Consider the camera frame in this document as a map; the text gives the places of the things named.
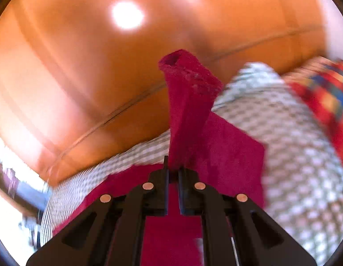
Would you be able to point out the red fleece garment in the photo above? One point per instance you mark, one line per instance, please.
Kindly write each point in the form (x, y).
(216, 149)

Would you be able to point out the wooden wardrobe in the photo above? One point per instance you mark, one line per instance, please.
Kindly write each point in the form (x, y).
(77, 74)

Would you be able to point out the colourful plaid blanket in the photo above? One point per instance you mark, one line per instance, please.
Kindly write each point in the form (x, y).
(326, 94)

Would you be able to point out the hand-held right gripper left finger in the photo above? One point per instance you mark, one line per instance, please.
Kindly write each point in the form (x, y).
(159, 194)

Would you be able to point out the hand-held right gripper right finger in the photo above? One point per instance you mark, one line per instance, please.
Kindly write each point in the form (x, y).
(186, 194)

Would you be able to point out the green white checked bed sheet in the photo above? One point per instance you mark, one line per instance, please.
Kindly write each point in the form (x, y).
(285, 144)

